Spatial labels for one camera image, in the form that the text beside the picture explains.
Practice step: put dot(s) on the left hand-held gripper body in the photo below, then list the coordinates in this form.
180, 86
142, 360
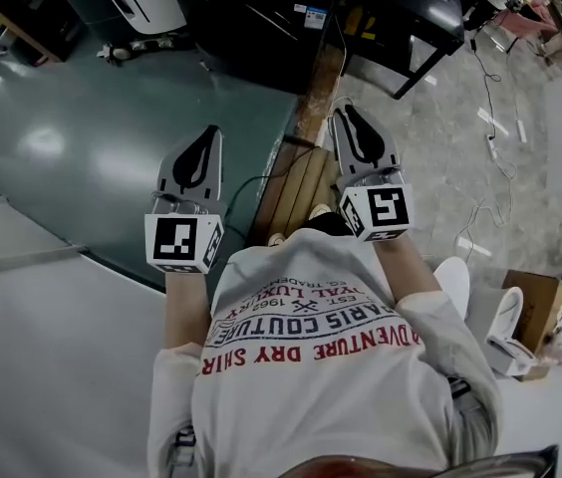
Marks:
181, 242

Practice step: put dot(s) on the person's left white shoe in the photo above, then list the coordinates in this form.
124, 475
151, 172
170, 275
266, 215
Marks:
276, 239

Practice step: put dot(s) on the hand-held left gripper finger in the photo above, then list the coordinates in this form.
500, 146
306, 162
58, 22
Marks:
215, 177
171, 177

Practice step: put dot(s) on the printed cardboard box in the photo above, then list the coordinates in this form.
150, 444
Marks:
540, 297

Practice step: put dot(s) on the white power strip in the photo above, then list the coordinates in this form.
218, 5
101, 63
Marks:
492, 147

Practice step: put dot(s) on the person's white printed shirt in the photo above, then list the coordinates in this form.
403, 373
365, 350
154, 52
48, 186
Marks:
311, 406

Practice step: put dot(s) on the person's white shoe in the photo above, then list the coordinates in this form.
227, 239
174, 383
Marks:
276, 239
320, 210

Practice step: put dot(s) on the wooden plank platform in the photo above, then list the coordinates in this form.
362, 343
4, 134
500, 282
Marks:
301, 182

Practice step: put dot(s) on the person's left forearm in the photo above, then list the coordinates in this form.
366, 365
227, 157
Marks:
184, 311

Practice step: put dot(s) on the white rounded appliance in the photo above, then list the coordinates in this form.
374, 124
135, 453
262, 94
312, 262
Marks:
453, 282

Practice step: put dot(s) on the person's black trousers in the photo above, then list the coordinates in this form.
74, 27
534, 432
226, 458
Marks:
326, 224

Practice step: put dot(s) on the pink cloth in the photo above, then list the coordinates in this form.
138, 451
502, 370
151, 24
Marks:
527, 23

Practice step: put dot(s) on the person's right forearm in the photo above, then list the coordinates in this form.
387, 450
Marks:
405, 267

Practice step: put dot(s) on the person's eyeglasses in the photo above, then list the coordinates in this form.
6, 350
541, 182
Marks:
510, 466

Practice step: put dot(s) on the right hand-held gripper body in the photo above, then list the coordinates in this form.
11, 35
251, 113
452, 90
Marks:
383, 212

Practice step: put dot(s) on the person's right white shoe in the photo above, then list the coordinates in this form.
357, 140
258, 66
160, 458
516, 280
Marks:
320, 210

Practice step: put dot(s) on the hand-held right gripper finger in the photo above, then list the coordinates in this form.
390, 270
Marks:
390, 155
342, 147

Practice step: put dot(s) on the black metal table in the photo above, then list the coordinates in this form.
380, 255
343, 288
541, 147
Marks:
410, 8

